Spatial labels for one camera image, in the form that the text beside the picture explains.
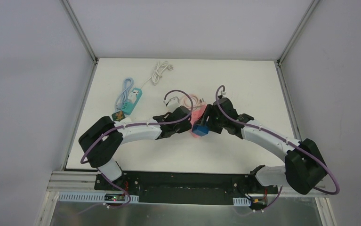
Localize pink triangular power strip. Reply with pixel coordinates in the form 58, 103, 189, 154
190, 104, 207, 127

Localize blue cube plug adapter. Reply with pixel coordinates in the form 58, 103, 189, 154
191, 124, 209, 137

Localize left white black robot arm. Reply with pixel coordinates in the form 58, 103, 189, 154
78, 106, 192, 191

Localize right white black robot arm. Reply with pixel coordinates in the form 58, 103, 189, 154
192, 97, 328, 194

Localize white plug in teal strip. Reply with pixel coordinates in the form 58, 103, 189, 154
128, 92, 137, 104

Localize teal power strip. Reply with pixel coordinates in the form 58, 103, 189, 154
120, 88, 143, 115

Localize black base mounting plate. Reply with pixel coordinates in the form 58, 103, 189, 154
94, 170, 279, 207

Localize pink coiled cable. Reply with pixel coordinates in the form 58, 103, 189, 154
180, 94, 207, 110

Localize white coiled cable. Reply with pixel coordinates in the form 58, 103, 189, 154
141, 61, 174, 88

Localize light blue coiled cable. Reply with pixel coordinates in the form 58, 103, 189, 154
114, 77, 135, 110

